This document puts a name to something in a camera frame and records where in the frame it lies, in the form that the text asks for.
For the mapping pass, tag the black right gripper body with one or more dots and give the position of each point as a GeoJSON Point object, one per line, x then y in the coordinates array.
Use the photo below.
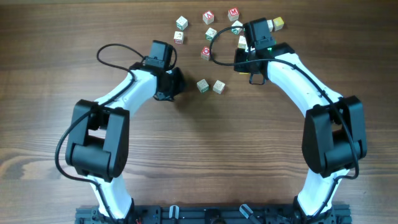
{"type": "Point", "coordinates": [242, 62]}

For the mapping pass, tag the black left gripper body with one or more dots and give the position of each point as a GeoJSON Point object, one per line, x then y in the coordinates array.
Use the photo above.
{"type": "Point", "coordinates": [175, 85]}

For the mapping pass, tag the wooden block yellow side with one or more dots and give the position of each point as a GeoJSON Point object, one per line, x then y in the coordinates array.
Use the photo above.
{"type": "Point", "coordinates": [242, 44]}

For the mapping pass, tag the wooden block green bird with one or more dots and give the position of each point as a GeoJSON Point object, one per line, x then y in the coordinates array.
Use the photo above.
{"type": "Point", "coordinates": [203, 86]}

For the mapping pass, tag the wooden block green N side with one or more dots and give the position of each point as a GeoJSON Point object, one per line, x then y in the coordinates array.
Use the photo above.
{"type": "Point", "coordinates": [237, 27]}

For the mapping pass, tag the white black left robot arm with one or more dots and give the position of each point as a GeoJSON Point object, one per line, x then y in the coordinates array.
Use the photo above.
{"type": "Point", "coordinates": [98, 137]}

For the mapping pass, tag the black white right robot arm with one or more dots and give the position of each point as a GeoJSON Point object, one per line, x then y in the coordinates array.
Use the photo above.
{"type": "Point", "coordinates": [334, 137]}

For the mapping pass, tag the wooden block red blue side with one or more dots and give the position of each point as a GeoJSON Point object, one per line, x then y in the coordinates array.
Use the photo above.
{"type": "Point", "coordinates": [270, 25]}

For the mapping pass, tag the red letter Q block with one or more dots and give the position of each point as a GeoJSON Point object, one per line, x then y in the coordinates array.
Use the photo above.
{"type": "Point", "coordinates": [205, 53]}

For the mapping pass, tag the red letter M block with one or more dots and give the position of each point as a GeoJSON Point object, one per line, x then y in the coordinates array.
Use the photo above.
{"type": "Point", "coordinates": [233, 14]}

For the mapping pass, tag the wooden block teal edge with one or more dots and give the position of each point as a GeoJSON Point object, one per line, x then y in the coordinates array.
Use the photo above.
{"type": "Point", "coordinates": [182, 23]}

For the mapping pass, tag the red letter A block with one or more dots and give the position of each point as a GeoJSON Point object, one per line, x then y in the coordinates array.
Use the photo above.
{"type": "Point", "coordinates": [208, 17]}

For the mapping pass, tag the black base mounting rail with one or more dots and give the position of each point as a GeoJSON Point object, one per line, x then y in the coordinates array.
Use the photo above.
{"type": "Point", "coordinates": [280, 213]}

